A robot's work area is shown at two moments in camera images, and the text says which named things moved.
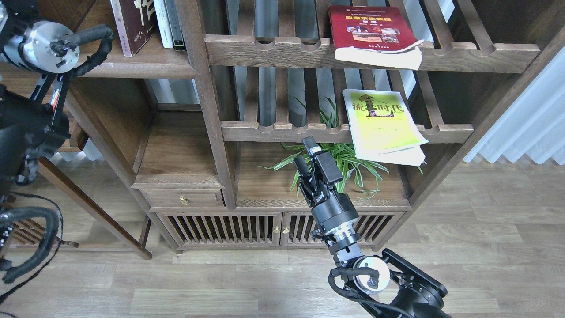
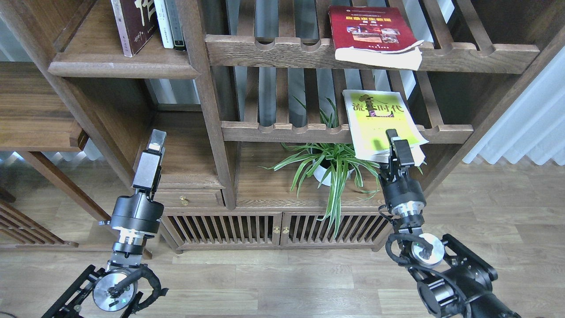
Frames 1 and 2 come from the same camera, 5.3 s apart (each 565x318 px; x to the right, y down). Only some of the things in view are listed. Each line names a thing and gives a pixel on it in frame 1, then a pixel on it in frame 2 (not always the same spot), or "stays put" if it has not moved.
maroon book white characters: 136,22 stays put
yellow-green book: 383,128 stays put
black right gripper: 329,209 -> 398,186
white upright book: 163,23 stays put
